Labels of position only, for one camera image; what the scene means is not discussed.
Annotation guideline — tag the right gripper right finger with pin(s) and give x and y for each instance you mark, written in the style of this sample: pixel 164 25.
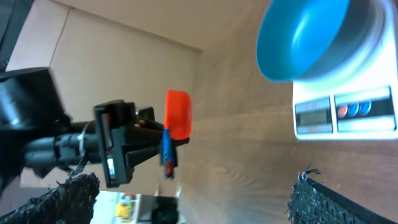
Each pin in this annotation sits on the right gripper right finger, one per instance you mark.
pixel 311 202

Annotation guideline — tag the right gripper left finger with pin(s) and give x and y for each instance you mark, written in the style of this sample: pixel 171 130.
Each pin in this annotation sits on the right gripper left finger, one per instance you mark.
pixel 71 202

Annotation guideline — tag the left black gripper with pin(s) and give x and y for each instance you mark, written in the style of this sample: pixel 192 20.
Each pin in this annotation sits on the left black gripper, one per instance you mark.
pixel 111 119

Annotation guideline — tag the orange scoop with blue handle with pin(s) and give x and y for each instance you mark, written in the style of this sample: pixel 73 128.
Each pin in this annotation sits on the orange scoop with blue handle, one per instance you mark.
pixel 177 128

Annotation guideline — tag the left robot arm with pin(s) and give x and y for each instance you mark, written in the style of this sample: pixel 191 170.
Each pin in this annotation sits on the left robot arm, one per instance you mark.
pixel 37 133

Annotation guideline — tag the white digital kitchen scale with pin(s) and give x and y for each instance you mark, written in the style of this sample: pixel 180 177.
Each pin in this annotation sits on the white digital kitchen scale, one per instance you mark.
pixel 359 99

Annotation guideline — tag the blue metal bowl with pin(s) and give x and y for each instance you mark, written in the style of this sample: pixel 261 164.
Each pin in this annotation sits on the blue metal bowl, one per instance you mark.
pixel 310 39

